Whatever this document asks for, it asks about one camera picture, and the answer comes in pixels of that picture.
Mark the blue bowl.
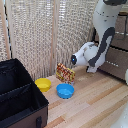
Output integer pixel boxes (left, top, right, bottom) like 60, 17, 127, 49
55, 82, 76, 100

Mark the colourful snack bag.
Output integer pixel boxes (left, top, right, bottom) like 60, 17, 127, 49
55, 62, 77, 85

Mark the beige bamboo folding screen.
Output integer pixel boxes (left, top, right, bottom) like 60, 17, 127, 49
0, 0, 101, 82

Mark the yellow bowl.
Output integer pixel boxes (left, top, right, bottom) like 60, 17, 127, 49
34, 77, 53, 93

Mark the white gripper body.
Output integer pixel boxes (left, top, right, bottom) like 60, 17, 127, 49
86, 64, 99, 74

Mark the brown drawer with short handle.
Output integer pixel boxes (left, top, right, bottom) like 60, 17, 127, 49
99, 46, 128, 82

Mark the black fabric storage box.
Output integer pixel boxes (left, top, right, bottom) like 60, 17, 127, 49
0, 58, 50, 128

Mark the brown drawer with long handle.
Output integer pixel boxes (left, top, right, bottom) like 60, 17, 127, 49
111, 14, 128, 52

